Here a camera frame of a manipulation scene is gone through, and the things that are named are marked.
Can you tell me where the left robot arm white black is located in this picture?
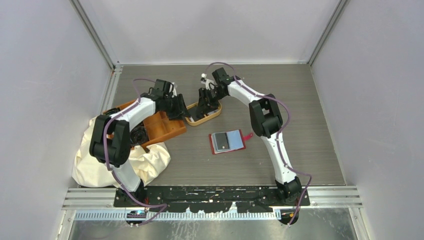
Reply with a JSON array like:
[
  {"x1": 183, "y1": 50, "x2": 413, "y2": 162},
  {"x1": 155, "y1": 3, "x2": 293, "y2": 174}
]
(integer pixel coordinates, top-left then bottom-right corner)
[{"x1": 89, "y1": 79, "x2": 190, "y2": 207}]

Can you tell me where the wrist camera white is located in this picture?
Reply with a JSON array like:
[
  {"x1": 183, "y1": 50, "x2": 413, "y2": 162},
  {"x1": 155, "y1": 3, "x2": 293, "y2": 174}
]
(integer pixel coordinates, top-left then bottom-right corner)
[
  {"x1": 169, "y1": 82, "x2": 178, "y2": 97},
  {"x1": 200, "y1": 73, "x2": 216, "y2": 90}
]

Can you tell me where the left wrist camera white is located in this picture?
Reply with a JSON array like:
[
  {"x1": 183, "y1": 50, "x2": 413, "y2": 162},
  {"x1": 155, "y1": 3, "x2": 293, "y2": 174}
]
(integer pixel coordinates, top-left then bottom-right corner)
[{"x1": 169, "y1": 82, "x2": 178, "y2": 97}]

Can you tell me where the tan oval tray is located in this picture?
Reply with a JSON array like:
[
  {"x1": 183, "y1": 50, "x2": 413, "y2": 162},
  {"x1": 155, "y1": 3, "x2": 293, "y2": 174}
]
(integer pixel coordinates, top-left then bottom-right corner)
[{"x1": 184, "y1": 100, "x2": 223, "y2": 127}]

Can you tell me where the orange compartment organizer tray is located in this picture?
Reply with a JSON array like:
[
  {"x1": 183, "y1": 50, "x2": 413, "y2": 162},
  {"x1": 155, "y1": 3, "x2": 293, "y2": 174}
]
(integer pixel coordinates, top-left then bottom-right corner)
[{"x1": 89, "y1": 97, "x2": 187, "y2": 153}]

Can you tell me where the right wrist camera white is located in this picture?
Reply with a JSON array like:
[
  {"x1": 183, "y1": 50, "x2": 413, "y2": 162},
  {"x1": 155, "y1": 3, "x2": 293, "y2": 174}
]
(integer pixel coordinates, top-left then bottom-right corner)
[{"x1": 200, "y1": 73, "x2": 216, "y2": 90}]

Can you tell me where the red leather card holder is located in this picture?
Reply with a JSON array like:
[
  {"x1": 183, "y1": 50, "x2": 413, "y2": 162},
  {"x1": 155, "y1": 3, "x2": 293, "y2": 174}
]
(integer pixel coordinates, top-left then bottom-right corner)
[{"x1": 208, "y1": 129, "x2": 253, "y2": 155}]

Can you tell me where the black credit card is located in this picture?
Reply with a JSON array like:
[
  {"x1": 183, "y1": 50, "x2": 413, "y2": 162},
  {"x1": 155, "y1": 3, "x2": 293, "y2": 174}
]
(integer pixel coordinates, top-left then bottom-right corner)
[{"x1": 211, "y1": 132, "x2": 230, "y2": 153}]

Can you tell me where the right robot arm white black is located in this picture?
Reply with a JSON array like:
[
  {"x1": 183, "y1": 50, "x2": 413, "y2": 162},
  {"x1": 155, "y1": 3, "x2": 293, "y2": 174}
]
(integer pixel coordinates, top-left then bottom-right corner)
[{"x1": 196, "y1": 67, "x2": 305, "y2": 206}]

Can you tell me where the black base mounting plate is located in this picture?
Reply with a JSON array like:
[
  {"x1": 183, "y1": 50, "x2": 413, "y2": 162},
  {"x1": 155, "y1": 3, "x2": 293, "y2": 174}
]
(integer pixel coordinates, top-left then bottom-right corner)
[{"x1": 113, "y1": 185, "x2": 310, "y2": 214}]

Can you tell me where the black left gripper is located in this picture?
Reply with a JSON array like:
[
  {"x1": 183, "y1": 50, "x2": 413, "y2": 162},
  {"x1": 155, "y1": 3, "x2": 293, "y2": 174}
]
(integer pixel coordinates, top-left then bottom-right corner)
[{"x1": 163, "y1": 93, "x2": 190, "y2": 121}]

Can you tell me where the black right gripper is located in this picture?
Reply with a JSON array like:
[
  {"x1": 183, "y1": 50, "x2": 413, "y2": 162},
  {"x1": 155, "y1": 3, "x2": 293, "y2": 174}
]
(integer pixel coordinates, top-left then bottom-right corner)
[{"x1": 195, "y1": 88, "x2": 226, "y2": 116}]

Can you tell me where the cream cloth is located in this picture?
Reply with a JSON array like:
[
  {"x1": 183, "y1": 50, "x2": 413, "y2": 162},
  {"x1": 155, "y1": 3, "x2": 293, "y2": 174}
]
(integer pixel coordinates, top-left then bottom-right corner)
[{"x1": 72, "y1": 117, "x2": 171, "y2": 188}]

